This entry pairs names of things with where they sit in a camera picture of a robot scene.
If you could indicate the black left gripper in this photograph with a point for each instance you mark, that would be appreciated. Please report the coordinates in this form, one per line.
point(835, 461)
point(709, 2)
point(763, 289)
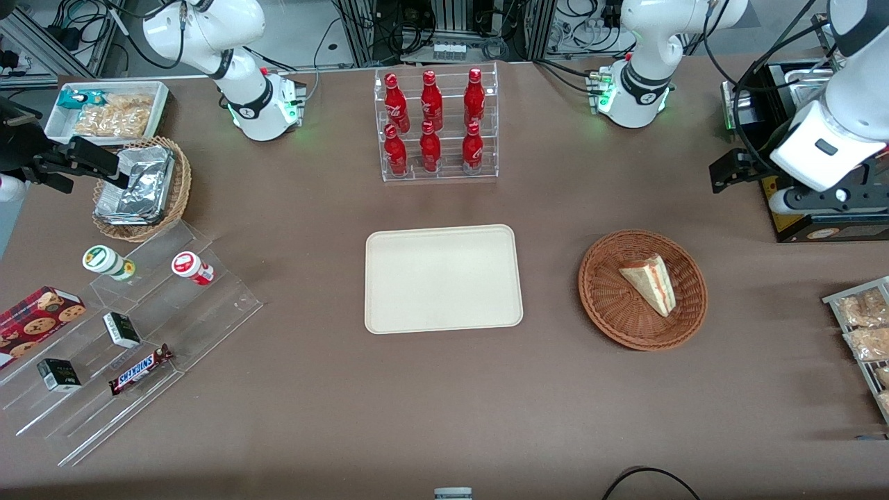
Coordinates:
point(758, 157)

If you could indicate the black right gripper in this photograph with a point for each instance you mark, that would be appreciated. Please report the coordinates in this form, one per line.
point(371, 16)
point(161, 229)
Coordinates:
point(19, 154)

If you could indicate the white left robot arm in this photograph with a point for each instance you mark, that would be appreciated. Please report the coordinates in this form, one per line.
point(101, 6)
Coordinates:
point(642, 87)

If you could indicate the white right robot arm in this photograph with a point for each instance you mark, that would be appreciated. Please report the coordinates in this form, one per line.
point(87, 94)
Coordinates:
point(257, 104)

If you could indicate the light tan wicker basket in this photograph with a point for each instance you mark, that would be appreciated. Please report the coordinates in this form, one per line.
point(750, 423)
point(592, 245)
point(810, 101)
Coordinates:
point(177, 198)

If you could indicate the wrapped triangle sandwich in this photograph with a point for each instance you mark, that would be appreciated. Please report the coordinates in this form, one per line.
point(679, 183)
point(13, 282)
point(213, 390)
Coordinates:
point(651, 283)

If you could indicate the brown round wicker basket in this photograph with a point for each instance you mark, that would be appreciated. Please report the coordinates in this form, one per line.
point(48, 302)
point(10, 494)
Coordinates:
point(611, 305)

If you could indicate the cream rectangular plastic tray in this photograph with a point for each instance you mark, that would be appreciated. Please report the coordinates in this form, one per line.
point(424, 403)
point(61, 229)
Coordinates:
point(443, 279)

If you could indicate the white rectangular plastic bin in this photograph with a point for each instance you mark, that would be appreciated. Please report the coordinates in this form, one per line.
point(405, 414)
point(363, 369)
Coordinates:
point(57, 128)

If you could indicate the clear cracker snack bag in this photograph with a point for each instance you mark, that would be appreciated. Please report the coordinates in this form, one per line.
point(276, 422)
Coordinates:
point(132, 111)
point(94, 123)

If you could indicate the teal snack packet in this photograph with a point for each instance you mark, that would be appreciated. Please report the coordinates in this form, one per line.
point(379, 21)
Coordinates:
point(78, 98)

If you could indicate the stacked aluminium foil containers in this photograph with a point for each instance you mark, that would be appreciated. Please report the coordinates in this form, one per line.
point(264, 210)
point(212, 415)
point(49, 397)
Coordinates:
point(139, 191)

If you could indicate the green lid yogurt cup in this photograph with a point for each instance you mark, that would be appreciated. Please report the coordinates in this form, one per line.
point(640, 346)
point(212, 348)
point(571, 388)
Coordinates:
point(105, 262)

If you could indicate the black box appliance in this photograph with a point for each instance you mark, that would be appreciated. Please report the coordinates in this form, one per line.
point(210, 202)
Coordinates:
point(833, 228)

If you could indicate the red lid yogurt cup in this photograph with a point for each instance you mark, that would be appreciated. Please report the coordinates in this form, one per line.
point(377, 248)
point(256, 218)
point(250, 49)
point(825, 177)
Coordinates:
point(191, 267)

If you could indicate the red cookie box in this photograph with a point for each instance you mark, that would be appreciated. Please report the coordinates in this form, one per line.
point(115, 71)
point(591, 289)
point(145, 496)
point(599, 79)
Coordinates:
point(31, 323)

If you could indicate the small black carton box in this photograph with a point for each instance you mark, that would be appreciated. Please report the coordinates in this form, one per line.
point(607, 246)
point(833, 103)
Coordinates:
point(59, 376)
point(122, 330)

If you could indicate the clear bagged pastry snack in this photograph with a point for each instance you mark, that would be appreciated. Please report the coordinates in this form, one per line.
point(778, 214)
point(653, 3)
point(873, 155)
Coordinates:
point(882, 376)
point(868, 344)
point(884, 403)
point(865, 309)

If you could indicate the clear acrylic stepped shelf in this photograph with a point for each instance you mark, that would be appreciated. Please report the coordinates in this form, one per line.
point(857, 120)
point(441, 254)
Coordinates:
point(201, 319)

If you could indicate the Snickers chocolate bar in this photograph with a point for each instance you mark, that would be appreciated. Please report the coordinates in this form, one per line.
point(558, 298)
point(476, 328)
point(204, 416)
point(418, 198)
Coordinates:
point(140, 369)

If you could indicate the red cola bottle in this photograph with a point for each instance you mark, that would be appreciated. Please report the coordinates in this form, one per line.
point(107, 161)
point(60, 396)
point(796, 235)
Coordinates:
point(474, 98)
point(431, 103)
point(396, 104)
point(430, 151)
point(396, 154)
point(472, 151)

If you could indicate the clear acrylic bottle rack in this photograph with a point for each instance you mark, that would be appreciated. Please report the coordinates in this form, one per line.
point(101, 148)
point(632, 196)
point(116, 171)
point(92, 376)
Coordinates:
point(448, 177)

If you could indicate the white power strip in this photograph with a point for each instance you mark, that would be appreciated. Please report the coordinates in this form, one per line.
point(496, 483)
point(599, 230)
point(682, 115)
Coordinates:
point(458, 50)

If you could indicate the aluminium profile equipment rack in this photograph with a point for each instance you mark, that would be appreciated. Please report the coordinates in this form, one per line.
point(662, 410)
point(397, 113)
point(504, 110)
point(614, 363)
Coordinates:
point(444, 17)

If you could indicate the small grey device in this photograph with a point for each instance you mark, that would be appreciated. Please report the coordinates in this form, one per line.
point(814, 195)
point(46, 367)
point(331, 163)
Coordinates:
point(453, 494)

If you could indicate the aluminium profile frame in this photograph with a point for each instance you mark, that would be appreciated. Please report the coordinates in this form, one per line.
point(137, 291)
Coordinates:
point(42, 42)

